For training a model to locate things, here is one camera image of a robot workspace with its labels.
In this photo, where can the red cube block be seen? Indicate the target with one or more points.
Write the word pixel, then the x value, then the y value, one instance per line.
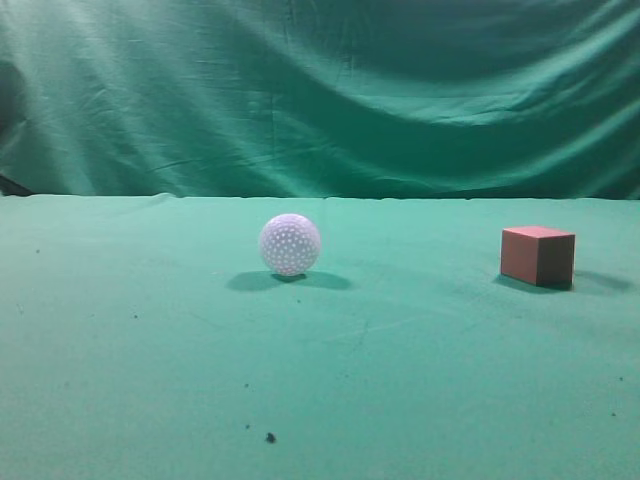
pixel 538 255

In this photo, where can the green table cloth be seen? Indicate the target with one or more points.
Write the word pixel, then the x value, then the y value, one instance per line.
pixel 145 338

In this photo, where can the white dimpled ball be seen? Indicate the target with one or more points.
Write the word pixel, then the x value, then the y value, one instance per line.
pixel 289 244

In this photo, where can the green backdrop cloth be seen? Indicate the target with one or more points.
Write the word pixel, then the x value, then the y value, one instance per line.
pixel 361 99

